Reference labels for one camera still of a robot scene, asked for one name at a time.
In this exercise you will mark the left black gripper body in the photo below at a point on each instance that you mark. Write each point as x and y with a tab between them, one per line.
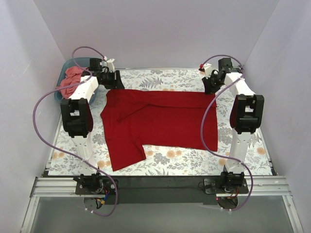
112	79

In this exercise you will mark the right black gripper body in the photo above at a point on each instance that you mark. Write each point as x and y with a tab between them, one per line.
211	83

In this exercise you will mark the dark red t shirt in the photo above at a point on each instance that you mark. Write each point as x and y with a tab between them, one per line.
133	118

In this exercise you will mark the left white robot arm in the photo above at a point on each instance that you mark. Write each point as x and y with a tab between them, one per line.
78	121

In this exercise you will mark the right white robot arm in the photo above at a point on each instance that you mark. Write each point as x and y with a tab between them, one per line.
245	117

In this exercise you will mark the blue plastic basket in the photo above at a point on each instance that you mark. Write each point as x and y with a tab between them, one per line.
83	62

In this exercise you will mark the pink t shirt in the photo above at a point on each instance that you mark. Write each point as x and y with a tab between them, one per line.
72	76

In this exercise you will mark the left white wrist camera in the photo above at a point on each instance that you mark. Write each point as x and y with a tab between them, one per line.
108	65

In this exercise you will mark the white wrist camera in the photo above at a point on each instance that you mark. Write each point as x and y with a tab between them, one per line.
108	65
206	69

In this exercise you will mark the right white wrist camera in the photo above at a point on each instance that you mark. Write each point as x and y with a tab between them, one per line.
206	69

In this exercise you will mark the aluminium frame rail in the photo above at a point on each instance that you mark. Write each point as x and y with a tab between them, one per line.
46	187

